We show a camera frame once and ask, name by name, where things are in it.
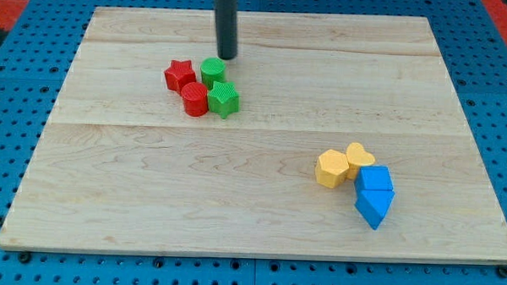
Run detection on green star block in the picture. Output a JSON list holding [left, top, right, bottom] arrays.
[[207, 81, 240, 119]]

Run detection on red cylinder block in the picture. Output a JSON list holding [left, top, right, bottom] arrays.
[[181, 82, 209, 117]]

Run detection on yellow hexagon block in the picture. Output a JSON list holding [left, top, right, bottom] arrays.
[[315, 150, 350, 189]]

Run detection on green cylinder block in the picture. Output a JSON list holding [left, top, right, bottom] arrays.
[[200, 58, 226, 90]]

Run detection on red star block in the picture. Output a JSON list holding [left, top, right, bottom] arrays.
[[164, 60, 197, 94]]

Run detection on yellow heart block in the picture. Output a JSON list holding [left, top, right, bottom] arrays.
[[346, 142, 375, 180]]

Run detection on blue cube block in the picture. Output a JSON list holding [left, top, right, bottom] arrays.
[[354, 165, 394, 191]]

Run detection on blue triangle block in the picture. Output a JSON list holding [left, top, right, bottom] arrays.
[[354, 190, 395, 230]]

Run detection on light wooden board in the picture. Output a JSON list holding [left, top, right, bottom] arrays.
[[0, 7, 507, 265]]

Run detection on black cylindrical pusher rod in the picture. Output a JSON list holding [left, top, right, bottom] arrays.
[[214, 0, 238, 60]]

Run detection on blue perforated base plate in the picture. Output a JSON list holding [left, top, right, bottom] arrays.
[[0, 0, 507, 285]]

